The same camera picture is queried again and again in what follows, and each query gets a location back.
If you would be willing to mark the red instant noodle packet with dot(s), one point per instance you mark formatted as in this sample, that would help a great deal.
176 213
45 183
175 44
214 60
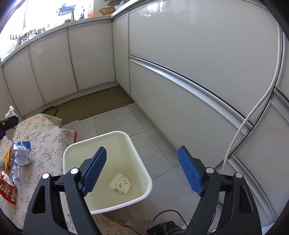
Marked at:
8 189

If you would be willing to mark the wicker basket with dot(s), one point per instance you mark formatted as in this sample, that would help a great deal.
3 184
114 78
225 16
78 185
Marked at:
108 10

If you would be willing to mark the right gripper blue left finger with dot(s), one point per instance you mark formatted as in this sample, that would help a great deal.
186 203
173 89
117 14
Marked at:
91 169

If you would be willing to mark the brown floor mat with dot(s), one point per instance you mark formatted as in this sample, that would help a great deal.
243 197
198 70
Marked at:
90 105

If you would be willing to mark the white plastic trash bin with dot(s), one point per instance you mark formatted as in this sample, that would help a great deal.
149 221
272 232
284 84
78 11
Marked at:
123 158

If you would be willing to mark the bluish tissue ball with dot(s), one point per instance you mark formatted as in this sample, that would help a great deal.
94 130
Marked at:
22 156

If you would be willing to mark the blue white milk carton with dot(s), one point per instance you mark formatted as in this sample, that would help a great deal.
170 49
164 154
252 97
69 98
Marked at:
25 144

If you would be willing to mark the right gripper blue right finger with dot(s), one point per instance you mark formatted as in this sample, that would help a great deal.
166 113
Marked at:
193 169

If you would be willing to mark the floral tablecloth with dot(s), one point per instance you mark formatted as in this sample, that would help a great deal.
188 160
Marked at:
48 142

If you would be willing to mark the crushed clear plastic bottle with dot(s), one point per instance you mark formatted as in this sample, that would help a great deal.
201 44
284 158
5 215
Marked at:
17 171

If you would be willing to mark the tissue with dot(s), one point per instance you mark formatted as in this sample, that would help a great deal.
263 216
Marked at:
120 184

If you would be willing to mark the yellow snack wrapper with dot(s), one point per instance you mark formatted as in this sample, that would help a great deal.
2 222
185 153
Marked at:
7 159

